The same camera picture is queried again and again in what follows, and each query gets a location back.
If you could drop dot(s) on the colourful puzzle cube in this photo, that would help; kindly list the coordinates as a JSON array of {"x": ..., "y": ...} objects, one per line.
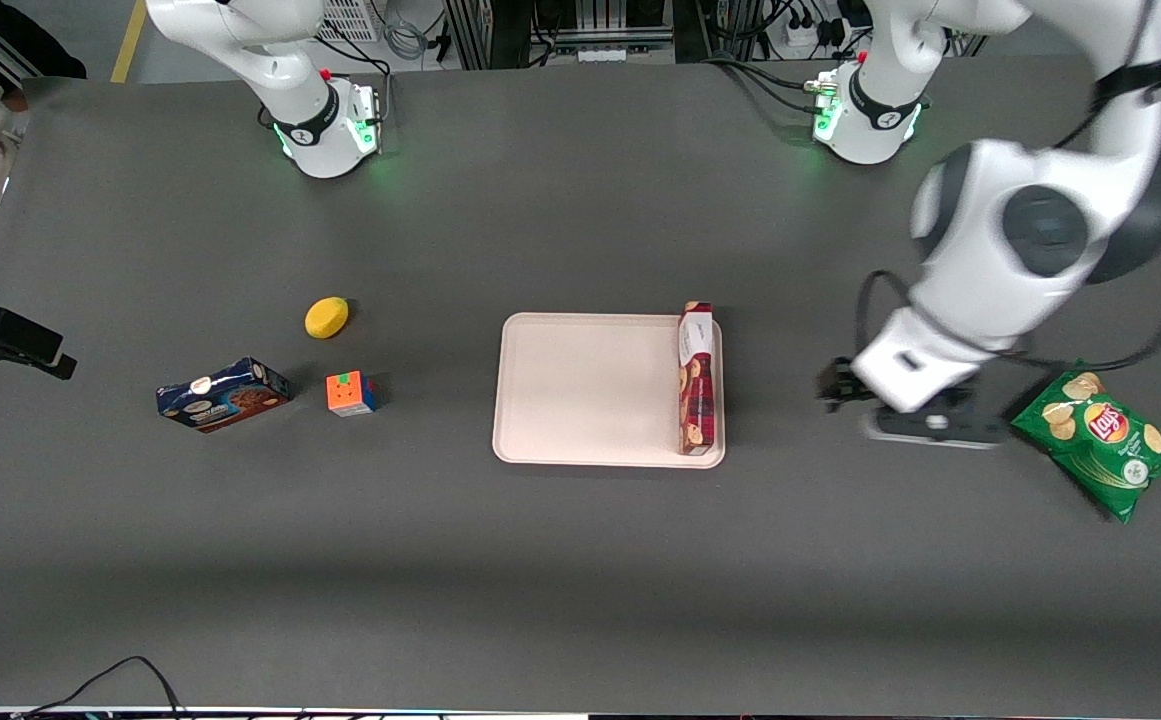
[{"x": 351, "y": 393}]

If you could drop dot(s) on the red cookie box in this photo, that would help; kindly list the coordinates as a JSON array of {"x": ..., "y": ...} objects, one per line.
[{"x": 697, "y": 385}]

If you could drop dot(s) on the blue cookie box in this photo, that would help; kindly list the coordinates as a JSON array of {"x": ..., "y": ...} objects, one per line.
[{"x": 223, "y": 394}]

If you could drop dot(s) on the aluminium equipment rack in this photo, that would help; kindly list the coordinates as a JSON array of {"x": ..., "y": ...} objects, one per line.
[{"x": 560, "y": 25}]

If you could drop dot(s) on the green chips bag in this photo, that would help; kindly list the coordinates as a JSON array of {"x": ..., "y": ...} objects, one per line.
[{"x": 1100, "y": 440}]

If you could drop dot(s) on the beige plastic tray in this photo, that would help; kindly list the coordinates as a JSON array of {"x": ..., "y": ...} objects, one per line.
[{"x": 590, "y": 390}]

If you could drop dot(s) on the white power strip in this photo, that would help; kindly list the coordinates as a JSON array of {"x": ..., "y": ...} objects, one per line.
[{"x": 808, "y": 30}]

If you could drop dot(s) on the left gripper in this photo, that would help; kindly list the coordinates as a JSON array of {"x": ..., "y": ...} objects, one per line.
[{"x": 833, "y": 384}]

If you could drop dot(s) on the yellow lemon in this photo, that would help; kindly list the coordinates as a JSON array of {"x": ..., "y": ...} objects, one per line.
[{"x": 326, "y": 317}]

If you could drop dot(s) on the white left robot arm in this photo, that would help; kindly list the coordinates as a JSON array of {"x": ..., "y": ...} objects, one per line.
[{"x": 980, "y": 270}]

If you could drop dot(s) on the person in black clothing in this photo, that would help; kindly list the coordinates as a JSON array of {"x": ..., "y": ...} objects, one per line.
[{"x": 25, "y": 40}]

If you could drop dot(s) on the dark grey table cover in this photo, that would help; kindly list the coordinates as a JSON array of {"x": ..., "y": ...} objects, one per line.
[{"x": 580, "y": 200}]

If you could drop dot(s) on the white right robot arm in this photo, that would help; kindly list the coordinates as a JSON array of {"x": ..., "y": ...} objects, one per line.
[{"x": 300, "y": 70}]

